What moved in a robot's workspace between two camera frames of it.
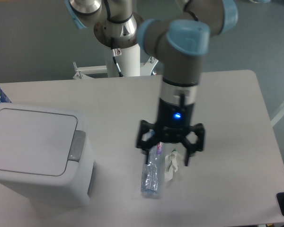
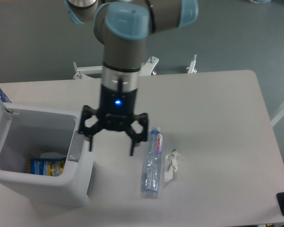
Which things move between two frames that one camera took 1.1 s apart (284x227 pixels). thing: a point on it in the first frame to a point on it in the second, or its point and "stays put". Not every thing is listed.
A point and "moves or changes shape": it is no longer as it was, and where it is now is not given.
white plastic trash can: x=46 y=152 moves or changes shape
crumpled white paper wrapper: x=171 y=162 stays put
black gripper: x=173 y=122 to x=116 y=108
